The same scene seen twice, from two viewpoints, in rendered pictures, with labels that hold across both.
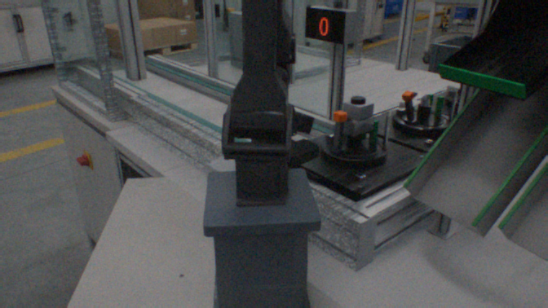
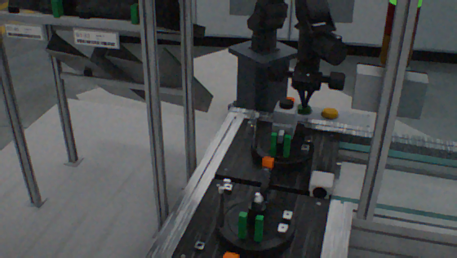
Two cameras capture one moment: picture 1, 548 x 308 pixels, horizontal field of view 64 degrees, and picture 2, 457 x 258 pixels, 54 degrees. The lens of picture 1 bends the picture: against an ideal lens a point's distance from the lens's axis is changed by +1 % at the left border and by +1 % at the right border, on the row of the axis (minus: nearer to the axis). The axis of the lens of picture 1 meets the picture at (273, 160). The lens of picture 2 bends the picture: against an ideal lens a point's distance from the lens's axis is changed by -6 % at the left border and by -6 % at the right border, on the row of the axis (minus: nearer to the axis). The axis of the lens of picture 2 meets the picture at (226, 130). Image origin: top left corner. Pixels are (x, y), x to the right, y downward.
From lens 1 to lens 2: 1.68 m
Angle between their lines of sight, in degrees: 114
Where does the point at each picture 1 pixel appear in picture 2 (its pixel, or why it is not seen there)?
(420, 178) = (205, 99)
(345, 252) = not seen: hidden behind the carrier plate
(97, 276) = (343, 98)
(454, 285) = (173, 151)
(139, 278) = (326, 103)
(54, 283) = not seen: outside the picture
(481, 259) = not seen: hidden behind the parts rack
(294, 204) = (244, 48)
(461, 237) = (176, 186)
